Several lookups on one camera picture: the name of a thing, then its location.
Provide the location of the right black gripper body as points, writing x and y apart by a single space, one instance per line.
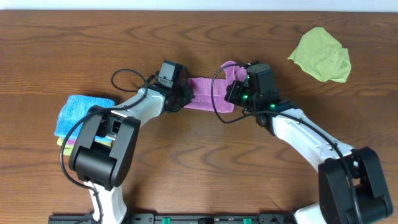
239 94

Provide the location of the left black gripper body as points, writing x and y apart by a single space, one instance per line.
185 94

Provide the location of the purple microfiber cloth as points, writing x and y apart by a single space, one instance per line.
202 90

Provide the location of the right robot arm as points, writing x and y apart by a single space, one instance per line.
351 183

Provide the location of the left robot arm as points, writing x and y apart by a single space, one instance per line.
103 152

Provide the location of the crumpled green cloth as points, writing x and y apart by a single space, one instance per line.
320 55

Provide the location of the folded blue cloth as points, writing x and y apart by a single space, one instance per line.
75 109

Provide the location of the folded purple cloth in stack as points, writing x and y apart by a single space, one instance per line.
71 142

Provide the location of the folded green cloth in stack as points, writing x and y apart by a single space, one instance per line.
67 149

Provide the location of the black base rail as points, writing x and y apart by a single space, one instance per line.
262 218

